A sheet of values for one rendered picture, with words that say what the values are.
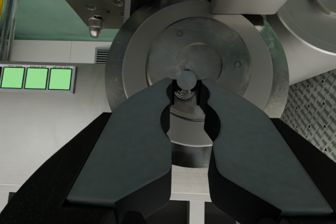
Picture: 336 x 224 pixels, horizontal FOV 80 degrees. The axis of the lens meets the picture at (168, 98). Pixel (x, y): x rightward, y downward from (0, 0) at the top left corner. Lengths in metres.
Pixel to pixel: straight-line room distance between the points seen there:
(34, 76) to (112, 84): 0.45
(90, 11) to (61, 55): 2.90
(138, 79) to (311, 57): 0.15
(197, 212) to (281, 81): 0.40
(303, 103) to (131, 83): 0.28
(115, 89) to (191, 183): 0.37
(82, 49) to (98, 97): 2.82
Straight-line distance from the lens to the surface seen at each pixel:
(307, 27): 0.21
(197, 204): 0.52
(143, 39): 0.17
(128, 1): 0.20
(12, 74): 0.64
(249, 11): 0.18
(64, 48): 3.46
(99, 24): 0.57
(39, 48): 3.65
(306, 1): 0.22
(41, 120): 0.58
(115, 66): 0.17
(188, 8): 0.18
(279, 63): 0.19
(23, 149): 0.60
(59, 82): 0.56
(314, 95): 0.35
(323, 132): 0.33
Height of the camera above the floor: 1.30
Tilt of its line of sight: 9 degrees down
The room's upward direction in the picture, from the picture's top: 178 degrees counter-clockwise
